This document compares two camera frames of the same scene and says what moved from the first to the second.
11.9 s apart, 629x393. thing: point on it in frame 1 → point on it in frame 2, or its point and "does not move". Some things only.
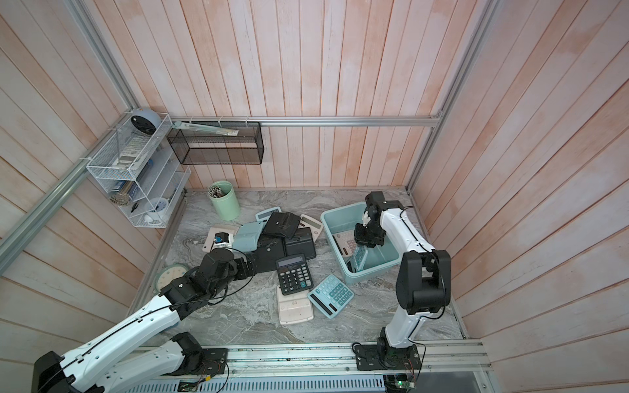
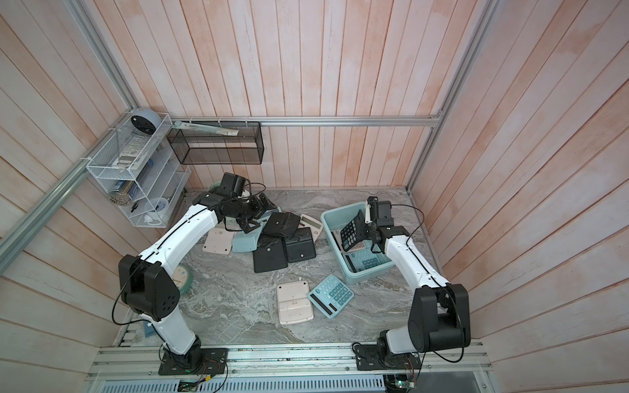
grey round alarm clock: (146, 119) does not move
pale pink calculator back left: (214, 228) does not move
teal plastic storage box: (356, 262) does not move
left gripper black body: (237, 271) → (246, 211)
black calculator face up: (294, 274) → (351, 233)
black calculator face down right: (300, 243) does not move
